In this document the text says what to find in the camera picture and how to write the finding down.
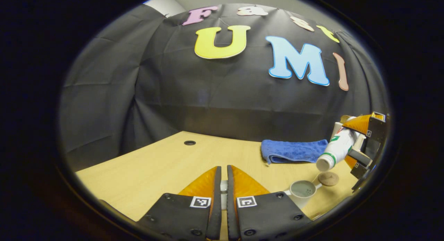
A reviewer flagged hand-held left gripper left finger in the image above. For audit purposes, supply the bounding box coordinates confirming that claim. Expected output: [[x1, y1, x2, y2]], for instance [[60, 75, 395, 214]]
[[137, 166, 222, 241]]

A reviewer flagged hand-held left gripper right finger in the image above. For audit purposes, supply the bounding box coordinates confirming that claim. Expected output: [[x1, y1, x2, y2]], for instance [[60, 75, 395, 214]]
[[227, 165, 313, 241]]

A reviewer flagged white plastic water bottle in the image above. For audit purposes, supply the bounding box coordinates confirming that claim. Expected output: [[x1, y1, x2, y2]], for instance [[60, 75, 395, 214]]
[[316, 125, 361, 172]]

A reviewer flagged round brown coaster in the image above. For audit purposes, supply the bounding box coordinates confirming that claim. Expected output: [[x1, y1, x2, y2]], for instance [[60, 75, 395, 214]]
[[318, 172, 340, 187]]

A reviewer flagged blue folded towel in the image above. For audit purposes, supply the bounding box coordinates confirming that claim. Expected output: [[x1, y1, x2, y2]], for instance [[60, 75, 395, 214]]
[[261, 139, 328, 165]]

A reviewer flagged black backdrop cloth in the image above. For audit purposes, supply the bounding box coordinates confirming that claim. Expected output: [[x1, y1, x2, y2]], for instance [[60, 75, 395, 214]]
[[59, 3, 389, 172]]

